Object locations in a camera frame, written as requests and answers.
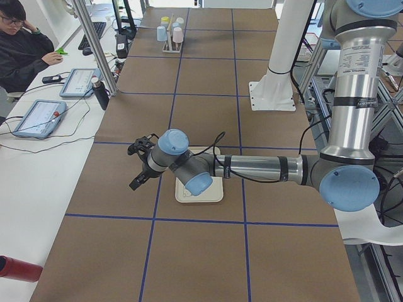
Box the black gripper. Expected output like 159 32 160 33
129 149 157 191

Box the light blue cup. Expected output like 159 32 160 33
156 26 168 42

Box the pink cup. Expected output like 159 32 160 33
173 26 184 43

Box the grey cup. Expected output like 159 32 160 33
172 22 181 29

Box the yellow cup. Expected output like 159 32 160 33
161 16 171 28

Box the black water bottle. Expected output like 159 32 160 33
91 76 110 111

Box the cream plastic tray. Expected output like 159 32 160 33
174 147 224 204

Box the teach pendant far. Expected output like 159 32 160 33
59 68 101 98

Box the teach pendant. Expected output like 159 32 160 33
59 68 101 98
12 99 67 139

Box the teach pendant near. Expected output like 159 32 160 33
12 99 67 139

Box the black computer mouse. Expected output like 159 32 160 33
82 47 93 56

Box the small black device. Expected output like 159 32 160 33
42 75 63 84

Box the black monitor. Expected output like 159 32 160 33
111 0 137 40

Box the black keyboard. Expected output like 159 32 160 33
77 21 107 51

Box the seated person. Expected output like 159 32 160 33
1 1 63 93

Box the red bottle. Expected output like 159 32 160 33
1 255 43 282

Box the white chair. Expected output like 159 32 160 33
334 205 403 246

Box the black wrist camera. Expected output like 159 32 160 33
127 133 159 155

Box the white wire cup rack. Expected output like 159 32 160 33
162 14 184 53

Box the green handled grabber tool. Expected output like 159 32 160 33
55 48 69 55

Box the white pedestal column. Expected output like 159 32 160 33
249 0 315 111

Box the aluminium frame post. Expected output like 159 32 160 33
72 0 118 96

